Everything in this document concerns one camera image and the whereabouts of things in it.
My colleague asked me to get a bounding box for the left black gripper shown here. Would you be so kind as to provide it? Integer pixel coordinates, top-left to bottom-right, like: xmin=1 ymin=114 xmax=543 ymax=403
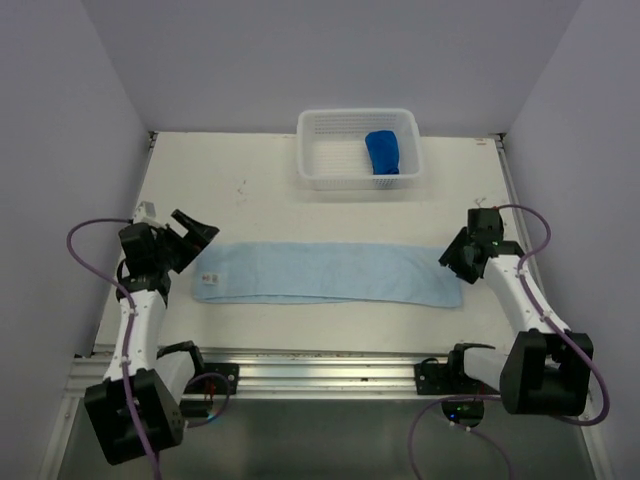
xmin=153 ymin=210 xmax=218 ymax=273

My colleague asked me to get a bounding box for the light blue towel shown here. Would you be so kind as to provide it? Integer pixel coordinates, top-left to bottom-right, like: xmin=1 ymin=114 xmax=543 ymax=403
xmin=192 ymin=242 xmax=463 ymax=308

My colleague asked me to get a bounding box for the dark blue towel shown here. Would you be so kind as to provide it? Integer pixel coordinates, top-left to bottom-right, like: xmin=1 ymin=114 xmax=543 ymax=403
xmin=365 ymin=130 xmax=400 ymax=175

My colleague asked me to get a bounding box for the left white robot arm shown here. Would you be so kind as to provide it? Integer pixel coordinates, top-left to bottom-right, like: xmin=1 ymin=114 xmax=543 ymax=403
xmin=80 ymin=202 xmax=239 ymax=479

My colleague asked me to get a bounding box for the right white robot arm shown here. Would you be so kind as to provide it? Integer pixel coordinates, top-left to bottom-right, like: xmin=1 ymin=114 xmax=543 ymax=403
xmin=414 ymin=207 xmax=593 ymax=417

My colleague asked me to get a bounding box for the white perforated plastic basket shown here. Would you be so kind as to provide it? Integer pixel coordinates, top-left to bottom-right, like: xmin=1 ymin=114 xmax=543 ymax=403
xmin=296 ymin=108 xmax=425 ymax=191

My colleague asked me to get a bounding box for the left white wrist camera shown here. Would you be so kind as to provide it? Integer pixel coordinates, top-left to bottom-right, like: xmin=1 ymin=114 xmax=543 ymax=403
xmin=131 ymin=201 xmax=164 ymax=228

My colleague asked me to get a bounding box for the purple cable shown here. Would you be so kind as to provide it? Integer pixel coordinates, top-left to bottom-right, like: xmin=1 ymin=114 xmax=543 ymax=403
xmin=494 ymin=204 xmax=611 ymax=427
xmin=179 ymin=372 xmax=235 ymax=429
xmin=65 ymin=217 xmax=162 ymax=480
xmin=408 ymin=394 xmax=516 ymax=480

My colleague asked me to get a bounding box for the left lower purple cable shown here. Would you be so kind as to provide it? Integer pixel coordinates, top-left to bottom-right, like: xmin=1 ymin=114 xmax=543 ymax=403
xmin=179 ymin=372 xmax=235 ymax=429

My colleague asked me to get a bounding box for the aluminium mounting rail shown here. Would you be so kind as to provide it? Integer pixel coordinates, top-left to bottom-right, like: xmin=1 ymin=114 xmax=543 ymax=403
xmin=64 ymin=349 xmax=506 ymax=401

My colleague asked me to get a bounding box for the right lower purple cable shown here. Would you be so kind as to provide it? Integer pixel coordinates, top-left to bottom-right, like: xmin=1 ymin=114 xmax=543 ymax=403
xmin=408 ymin=394 xmax=516 ymax=480

